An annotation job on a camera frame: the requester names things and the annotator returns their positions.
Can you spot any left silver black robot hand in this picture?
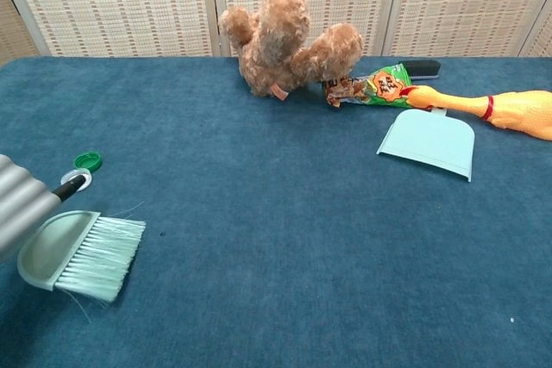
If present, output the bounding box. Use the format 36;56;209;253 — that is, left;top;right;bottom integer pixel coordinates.
0;153;85;264

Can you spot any white bottle cap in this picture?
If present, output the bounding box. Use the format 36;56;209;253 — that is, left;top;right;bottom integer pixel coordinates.
60;171;93;191

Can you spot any green bottle cap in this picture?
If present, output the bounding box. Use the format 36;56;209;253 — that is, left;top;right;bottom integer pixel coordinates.
73;151;104;172

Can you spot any blue felt table cover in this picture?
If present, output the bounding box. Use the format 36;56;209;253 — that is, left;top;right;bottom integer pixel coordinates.
0;56;552;368

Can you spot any brown teddy bear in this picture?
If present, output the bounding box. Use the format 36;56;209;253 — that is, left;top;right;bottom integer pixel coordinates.
218;0;364;102

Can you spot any green snack bag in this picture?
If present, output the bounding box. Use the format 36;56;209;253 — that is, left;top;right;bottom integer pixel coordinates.
322;62;414;110

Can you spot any mint green dustpan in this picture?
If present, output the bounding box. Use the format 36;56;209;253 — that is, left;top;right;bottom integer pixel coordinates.
376;107;476;183

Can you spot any yellow rubber chicken toy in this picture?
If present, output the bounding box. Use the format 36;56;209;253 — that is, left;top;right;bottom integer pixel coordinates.
398;85;552;141

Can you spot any black grey handled brush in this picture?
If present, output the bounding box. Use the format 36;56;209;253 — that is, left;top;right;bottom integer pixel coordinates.
396;59;442;81

